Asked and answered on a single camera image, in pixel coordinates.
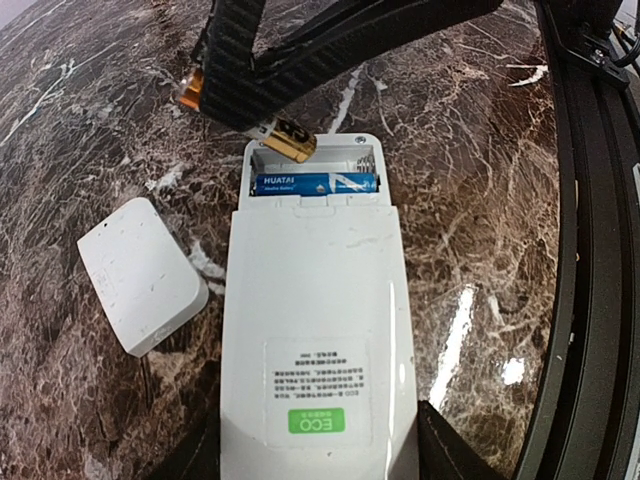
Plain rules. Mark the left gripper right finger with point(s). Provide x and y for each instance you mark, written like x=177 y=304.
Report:
x=443 y=453

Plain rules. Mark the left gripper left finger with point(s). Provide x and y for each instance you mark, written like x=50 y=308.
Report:
x=197 y=456

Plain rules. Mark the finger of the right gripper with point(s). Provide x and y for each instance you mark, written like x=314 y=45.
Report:
x=346 y=34
x=223 y=52

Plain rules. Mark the gold battery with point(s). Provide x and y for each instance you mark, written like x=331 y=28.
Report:
x=282 y=136

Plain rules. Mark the blue battery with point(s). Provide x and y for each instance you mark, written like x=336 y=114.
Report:
x=314 y=184

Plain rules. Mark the white remote control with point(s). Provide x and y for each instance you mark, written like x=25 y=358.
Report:
x=317 y=368

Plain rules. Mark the white battery cover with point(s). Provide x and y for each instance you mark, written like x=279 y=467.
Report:
x=145 y=283

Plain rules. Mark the black front rail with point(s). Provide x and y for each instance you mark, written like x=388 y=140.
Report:
x=585 y=423

